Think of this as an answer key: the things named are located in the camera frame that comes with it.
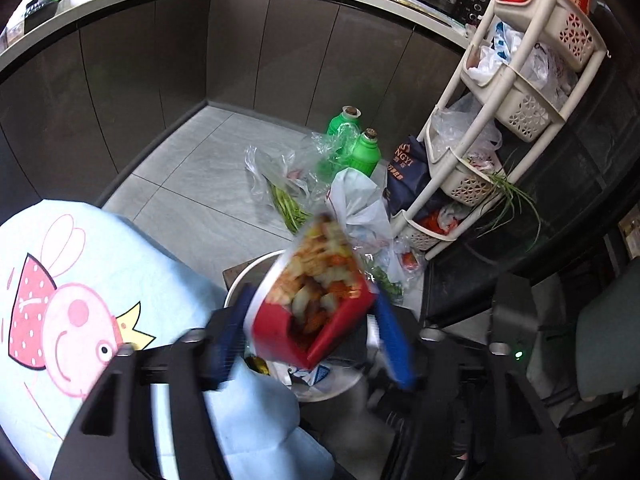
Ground white trash bin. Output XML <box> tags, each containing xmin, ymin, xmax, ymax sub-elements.
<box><xmin>224</xmin><ymin>250</ymin><xmax>368</xmax><ymax>403</ymax></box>

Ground green plastic bottle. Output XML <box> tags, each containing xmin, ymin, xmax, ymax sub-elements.
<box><xmin>322</xmin><ymin>105</ymin><xmax>361</xmax><ymax>174</ymax></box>
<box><xmin>347</xmin><ymin>128</ymin><xmax>381</xmax><ymax>177</ymax></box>

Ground dark kitchen cabinets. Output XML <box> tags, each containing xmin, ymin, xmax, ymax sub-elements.
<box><xmin>1</xmin><ymin>0</ymin><xmax>462</xmax><ymax>217</ymax></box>

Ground green plastic bottle front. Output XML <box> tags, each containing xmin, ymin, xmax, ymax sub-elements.
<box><xmin>347</xmin><ymin>128</ymin><xmax>381</xmax><ymax>177</ymax></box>

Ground green plastic bottle back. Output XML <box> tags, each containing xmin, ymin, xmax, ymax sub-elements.
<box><xmin>322</xmin><ymin>105</ymin><xmax>361</xmax><ymax>174</ymax></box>

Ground blue white penguin bag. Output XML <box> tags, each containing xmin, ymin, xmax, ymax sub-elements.
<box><xmin>285</xmin><ymin>364</ymin><xmax>333</xmax><ymax>390</ymax></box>

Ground dark blue paper bag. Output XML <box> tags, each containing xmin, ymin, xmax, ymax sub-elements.
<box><xmin>383</xmin><ymin>136</ymin><xmax>430</xmax><ymax>216</ymax></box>

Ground white plastic shopping bag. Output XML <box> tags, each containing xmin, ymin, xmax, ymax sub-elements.
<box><xmin>326</xmin><ymin>168</ymin><xmax>393</xmax><ymax>252</ymax></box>

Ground yellow snack wrapper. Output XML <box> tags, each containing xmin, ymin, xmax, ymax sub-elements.
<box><xmin>245</xmin><ymin>356</ymin><xmax>270</xmax><ymax>376</ymax></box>

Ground cream plastic storage rack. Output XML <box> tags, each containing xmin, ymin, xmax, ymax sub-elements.
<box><xmin>390</xmin><ymin>0</ymin><xmax>608</xmax><ymax>259</ymax></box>

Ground blue cartoon pig tablecloth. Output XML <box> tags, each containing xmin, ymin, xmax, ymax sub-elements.
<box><xmin>1</xmin><ymin>200</ymin><xmax>335</xmax><ymax>479</ymax></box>

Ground clear bag with green beans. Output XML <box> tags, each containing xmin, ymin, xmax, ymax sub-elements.
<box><xmin>244</xmin><ymin>126</ymin><xmax>359</xmax><ymax>234</ymax></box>

